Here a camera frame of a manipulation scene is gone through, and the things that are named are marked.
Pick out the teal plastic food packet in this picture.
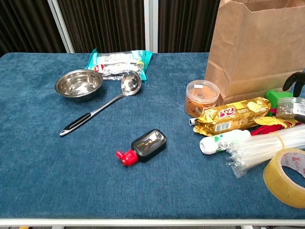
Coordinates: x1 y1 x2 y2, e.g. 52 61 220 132
85 48 153 84

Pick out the brown tape roll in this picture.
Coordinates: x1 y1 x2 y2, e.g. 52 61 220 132
263 148 305 209

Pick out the steel ladle black handle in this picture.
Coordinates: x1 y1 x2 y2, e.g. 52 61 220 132
59 70 142 137

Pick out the white partition frame post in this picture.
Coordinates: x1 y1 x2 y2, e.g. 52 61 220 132
143 0 159 53
47 0 75 53

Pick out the black red car key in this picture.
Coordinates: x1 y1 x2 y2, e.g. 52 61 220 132
115 129 167 167

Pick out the green plastic block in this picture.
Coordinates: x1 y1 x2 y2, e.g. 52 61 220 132
264 89 294 109

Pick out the clear jar of rubber bands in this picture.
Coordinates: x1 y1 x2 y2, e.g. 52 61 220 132
184 79 220 118

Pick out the brown paper bag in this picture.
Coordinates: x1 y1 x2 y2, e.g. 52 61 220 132
204 0 305 105

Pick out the small clear plastic jar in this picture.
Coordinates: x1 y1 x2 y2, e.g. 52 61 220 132
276 97 305 121

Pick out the dark pleated curtain panel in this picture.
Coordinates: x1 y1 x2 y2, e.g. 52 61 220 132
0 0 67 58
57 0 146 53
158 0 221 53

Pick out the stainless steel bowl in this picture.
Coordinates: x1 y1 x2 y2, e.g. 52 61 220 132
54 69 104 103

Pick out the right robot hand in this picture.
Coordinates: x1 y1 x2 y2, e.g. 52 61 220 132
282 72 305 124

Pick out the small white bottle green print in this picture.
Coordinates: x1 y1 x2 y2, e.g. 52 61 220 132
199 129 252 155

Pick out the gold biscuit packet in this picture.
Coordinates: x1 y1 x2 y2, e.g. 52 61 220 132
193 96 272 136

